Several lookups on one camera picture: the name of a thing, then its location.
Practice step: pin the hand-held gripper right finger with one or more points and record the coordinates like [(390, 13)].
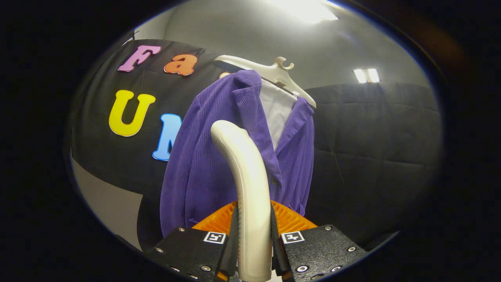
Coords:
[(275, 246)]

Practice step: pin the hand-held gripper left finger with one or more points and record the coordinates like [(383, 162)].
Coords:
[(234, 243)]

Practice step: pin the white garment steamer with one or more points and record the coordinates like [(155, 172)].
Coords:
[(250, 188)]

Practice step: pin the white shirt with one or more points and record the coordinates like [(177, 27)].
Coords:
[(278, 109)]

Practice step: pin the quilted black curtain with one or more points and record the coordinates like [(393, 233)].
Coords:
[(372, 156)]

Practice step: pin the grey cabinet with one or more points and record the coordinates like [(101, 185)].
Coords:
[(105, 196)]

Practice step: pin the white plastic hanger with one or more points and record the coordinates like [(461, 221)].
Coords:
[(274, 72)]

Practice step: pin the double bar ceiling light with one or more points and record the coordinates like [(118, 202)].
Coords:
[(366, 75)]

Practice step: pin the large ceiling light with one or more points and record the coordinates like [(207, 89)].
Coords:
[(305, 8)]

